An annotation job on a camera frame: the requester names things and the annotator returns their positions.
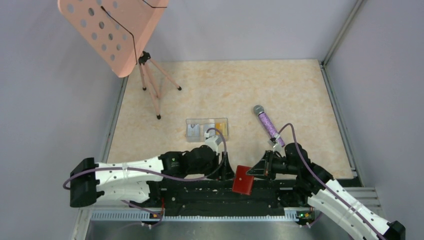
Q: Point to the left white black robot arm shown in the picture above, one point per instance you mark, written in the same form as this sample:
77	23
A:
137	181

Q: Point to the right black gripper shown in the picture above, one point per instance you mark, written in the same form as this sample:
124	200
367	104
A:
264	166

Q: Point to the aluminium frame rail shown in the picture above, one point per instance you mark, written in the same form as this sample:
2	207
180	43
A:
125	213

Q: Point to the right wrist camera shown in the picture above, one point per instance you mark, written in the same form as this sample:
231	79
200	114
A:
277	143

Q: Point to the silver credit card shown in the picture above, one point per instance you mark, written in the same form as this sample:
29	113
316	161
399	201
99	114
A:
193	130

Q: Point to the white credit card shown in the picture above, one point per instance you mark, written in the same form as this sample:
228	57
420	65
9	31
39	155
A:
209	128

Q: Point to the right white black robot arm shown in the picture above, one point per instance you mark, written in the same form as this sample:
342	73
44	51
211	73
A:
316	187

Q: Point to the yellow credit card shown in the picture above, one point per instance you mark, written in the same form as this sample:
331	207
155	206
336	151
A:
222	127

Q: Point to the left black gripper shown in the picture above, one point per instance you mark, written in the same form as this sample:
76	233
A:
226	173

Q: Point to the purple glitter microphone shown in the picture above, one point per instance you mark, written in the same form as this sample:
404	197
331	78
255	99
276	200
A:
266	122

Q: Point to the clear plastic card tray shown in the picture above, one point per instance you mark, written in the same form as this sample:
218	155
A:
201	122

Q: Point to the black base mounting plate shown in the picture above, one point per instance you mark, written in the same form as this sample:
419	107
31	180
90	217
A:
208	198

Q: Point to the pink perforated music stand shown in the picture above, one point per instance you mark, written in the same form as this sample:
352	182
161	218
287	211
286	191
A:
119	30

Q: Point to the red leather card holder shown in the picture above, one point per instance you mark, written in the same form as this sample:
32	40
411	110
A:
243	183

